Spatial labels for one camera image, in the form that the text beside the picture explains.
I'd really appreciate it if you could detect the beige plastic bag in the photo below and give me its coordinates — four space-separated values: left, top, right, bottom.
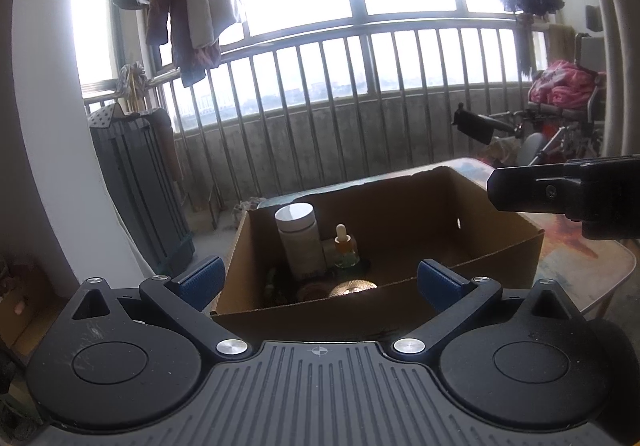
487 136 522 163

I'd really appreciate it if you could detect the metal balcony railing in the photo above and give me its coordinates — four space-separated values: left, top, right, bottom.
82 16 551 227

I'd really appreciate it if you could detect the dark grey ribbed panel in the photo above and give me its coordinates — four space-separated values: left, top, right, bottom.
87 105 197 273

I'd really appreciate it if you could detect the brown cardboard box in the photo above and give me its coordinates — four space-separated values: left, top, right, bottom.
210 165 546 343

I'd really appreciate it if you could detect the blue hanging garment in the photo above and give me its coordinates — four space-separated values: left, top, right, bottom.
179 64 207 88

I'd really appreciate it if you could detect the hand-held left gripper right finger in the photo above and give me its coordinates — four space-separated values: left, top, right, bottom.
392 257 573 361

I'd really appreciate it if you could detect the maroon hanging jacket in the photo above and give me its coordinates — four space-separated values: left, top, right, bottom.
145 0 222 73

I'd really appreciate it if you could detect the amber dropper bottle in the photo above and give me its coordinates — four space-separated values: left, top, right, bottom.
332 225 364 270

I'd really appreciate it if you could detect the white capped bottle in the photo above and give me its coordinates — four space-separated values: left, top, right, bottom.
274 203 329 282

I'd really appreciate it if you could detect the beige hanging towel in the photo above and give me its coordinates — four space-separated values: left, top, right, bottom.
547 24 577 73

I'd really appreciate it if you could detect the white drain pipe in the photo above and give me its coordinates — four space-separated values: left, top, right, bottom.
580 0 628 158

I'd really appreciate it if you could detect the pink clothes pile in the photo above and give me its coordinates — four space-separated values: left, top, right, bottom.
529 59 607 110

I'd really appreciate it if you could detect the dark hanging cloth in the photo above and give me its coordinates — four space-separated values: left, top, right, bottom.
515 16 537 78

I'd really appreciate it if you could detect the open cardboard storage box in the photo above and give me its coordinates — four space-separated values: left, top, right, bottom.
0 263 53 354

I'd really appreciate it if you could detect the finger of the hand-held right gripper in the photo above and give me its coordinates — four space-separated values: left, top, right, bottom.
487 163 571 214

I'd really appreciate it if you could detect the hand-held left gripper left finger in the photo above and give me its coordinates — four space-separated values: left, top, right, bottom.
70 255 253 361

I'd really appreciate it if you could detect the wheelchair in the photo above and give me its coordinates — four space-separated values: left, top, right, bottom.
452 31 610 168

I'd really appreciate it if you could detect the string mop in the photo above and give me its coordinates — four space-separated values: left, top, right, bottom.
117 61 152 113

